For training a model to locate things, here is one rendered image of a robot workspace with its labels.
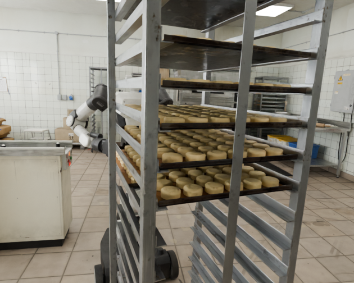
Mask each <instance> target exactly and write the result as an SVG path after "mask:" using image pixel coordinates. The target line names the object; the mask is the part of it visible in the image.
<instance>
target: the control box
mask: <svg viewBox="0 0 354 283"><path fill-rule="evenodd" d="M71 150H72V148H67V149H66V150H65V155H62V170H67V168H68V167H69V166H70V165H71V163H72V159H70V157H71V156H72V153H71ZM69 153H70V155H69ZM67 155H68V157H67ZM68 159H69V160H70V162H69V163H68Z"/></svg>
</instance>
